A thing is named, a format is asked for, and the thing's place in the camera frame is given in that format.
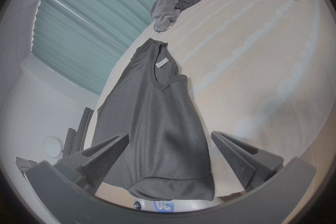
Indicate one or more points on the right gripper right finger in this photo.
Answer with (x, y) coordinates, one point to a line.
(236, 160)

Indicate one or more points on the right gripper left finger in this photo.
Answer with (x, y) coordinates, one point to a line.
(99, 162)

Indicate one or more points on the black T-shirt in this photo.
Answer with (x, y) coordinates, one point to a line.
(157, 125)

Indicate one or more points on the bed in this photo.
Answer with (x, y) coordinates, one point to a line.
(249, 60)

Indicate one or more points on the black chest of drawers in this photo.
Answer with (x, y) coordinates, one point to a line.
(81, 131)

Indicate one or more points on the round white mirror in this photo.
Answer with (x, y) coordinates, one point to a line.
(52, 146)

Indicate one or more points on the grey garment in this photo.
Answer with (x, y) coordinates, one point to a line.
(164, 11)

